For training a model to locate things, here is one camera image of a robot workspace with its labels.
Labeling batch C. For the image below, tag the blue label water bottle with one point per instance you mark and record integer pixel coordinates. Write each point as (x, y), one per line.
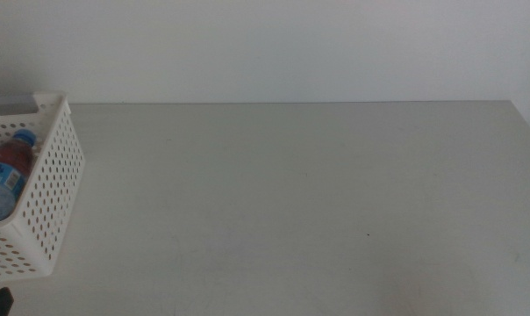
(4, 180)

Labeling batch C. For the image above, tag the white perforated plastic basket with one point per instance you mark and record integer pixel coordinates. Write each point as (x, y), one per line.
(50, 184)

